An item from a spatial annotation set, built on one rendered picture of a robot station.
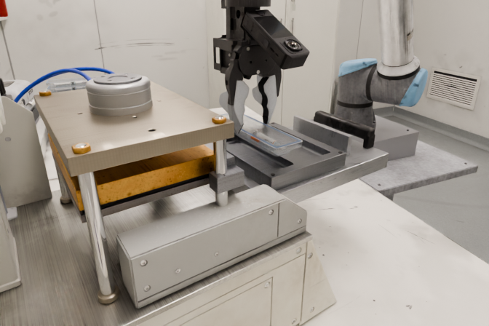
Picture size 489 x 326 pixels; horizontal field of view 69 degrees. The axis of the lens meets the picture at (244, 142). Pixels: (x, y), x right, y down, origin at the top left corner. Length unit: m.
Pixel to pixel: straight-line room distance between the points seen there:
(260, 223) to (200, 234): 0.09
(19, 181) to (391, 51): 0.92
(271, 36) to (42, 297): 0.43
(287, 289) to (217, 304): 0.12
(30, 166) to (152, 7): 2.40
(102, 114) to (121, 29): 2.49
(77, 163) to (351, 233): 0.65
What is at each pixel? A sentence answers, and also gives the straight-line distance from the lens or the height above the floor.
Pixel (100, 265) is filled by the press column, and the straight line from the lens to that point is 0.43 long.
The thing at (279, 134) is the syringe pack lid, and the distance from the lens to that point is 0.58.
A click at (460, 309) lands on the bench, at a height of 0.75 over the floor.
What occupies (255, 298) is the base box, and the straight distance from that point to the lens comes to 0.53.
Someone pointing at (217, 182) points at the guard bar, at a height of 1.04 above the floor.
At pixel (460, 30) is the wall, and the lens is 3.89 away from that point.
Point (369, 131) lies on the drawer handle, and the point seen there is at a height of 1.01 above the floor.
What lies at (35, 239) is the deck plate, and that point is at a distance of 0.59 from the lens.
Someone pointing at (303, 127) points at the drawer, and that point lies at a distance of 0.75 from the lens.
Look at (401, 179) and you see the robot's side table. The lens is 1.15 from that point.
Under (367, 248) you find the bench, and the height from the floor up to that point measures 0.75.
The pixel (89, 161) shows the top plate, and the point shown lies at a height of 1.10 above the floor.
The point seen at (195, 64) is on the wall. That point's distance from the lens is 3.08.
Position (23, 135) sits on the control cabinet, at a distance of 0.65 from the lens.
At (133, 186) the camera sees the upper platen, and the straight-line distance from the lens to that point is 0.42.
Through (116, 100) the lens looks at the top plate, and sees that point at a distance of 0.46.
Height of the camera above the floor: 1.24
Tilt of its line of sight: 22 degrees down
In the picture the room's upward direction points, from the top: straight up
